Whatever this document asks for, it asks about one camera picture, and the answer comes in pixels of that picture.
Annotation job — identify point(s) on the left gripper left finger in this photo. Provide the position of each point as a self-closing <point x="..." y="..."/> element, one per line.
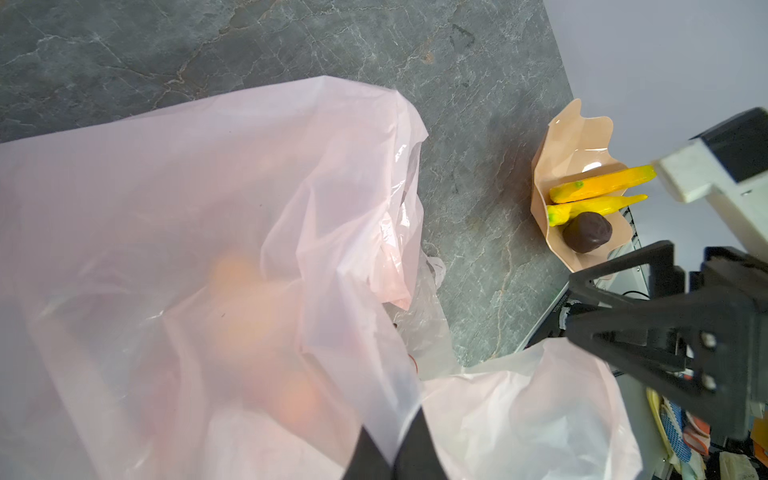
<point x="367" y="462"/>

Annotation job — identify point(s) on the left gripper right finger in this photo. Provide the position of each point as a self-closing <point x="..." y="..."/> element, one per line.
<point x="417" y="458"/>

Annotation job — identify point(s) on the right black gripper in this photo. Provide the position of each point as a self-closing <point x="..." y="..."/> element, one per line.
<point x="726" y="310"/>

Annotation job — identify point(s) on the dark purple plum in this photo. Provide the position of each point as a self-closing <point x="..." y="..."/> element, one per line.
<point x="587" y="232"/>

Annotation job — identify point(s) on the yellow banana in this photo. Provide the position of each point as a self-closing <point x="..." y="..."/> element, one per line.
<point x="560" y="214"/>
<point x="597" y="186"/>

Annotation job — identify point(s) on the orange fruit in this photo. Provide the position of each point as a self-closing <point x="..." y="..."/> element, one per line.
<point x="253" y="337"/>

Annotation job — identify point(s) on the pink plastic bag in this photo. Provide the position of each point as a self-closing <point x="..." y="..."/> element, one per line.
<point x="108" y="236"/>

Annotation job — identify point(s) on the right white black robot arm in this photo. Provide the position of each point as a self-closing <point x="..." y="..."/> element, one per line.
<point x="726" y="166"/>

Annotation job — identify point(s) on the beige wavy fruit plate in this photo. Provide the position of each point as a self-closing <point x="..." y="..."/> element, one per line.
<point x="575" y="147"/>

